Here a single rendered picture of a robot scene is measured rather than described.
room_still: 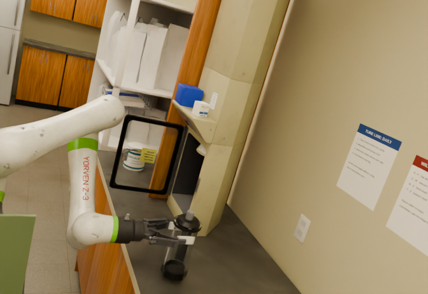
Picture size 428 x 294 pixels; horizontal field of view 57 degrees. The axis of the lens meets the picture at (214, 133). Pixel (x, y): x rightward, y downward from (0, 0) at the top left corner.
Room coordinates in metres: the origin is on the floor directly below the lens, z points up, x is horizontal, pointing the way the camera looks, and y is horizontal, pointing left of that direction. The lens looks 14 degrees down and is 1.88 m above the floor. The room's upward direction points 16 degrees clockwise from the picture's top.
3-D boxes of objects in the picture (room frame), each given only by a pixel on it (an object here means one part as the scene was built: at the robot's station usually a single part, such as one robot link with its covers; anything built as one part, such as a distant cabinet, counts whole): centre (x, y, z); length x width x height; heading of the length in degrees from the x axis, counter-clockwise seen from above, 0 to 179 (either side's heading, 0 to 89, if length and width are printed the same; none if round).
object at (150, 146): (1.89, 0.30, 1.19); 0.30 x 0.01 x 0.40; 110
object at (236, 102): (1.87, -0.04, 1.32); 0.32 x 0.25 x 0.77; 27
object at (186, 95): (1.88, 0.17, 1.55); 0.10 x 0.10 x 0.09; 27
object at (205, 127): (1.79, 0.12, 1.46); 0.32 x 0.11 x 0.10; 27
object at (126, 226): (1.23, 0.21, 1.15); 0.09 x 0.06 x 0.12; 27
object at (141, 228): (1.26, 0.14, 1.14); 0.09 x 0.08 x 0.07; 117
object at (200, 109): (1.72, 0.09, 1.54); 0.05 x 0.05 x 0.06; 43
